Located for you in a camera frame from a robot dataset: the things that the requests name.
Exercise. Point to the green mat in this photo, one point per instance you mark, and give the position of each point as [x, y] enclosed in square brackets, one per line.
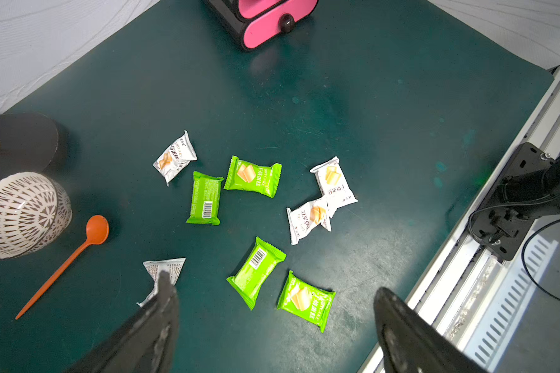
[418, 107]

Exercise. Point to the white patterned small bowl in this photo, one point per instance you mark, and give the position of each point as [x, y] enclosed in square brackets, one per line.
[34, 211]

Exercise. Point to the white cookie pack lower right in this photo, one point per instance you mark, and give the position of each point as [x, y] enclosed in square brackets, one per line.
[333, 185]

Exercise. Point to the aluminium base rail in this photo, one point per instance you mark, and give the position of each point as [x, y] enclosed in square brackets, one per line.
[449, 293]

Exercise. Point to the white cookie pack top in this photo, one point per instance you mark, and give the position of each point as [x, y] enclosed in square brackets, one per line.
[175, 158]

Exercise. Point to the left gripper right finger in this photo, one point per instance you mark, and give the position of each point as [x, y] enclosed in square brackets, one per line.
[410, 344]

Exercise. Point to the white cookie pack lower left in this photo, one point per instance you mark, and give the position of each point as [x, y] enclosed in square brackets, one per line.
[307, 217]

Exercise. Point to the green cookie pack bottom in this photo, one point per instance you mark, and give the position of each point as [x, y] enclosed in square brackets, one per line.
[306, 301]

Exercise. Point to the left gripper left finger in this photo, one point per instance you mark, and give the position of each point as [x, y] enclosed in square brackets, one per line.
[145, 342]

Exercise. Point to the green cookie pack barcode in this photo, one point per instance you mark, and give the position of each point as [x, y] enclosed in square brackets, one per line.
[260, 263]

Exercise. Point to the brown metal hook stand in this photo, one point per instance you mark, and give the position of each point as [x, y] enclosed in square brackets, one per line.
[28, 143]

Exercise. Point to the orange spoon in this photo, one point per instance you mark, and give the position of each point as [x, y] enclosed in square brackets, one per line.
[97, 232]

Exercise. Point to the black pink drawer cabinet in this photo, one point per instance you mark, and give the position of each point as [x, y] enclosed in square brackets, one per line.
[253, 23]

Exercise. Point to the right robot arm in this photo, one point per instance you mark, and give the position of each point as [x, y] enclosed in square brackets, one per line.
[531, 179]

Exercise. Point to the white vented cable duct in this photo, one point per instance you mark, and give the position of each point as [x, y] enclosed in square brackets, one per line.
[507, 299]

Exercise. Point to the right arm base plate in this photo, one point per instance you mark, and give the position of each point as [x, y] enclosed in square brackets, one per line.
[498, 227]

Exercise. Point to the green cookie pack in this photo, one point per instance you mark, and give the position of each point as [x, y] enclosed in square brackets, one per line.
[306, 301]
[245, 176]
[205, 199]

